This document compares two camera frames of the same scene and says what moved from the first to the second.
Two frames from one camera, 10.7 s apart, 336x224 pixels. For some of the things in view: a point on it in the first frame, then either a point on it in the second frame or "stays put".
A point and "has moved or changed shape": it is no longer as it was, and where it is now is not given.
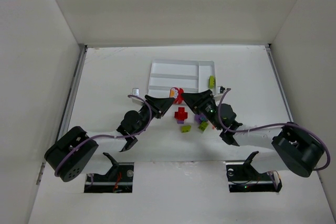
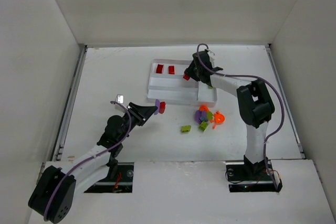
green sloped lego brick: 185,128 stays put
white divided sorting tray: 189,76 stays put
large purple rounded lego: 200,118 stays put
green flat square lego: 203,126 stays put
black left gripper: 155,106 → 136,114
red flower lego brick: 176,93 has moved or changed shape
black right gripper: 202,102 → 196,69
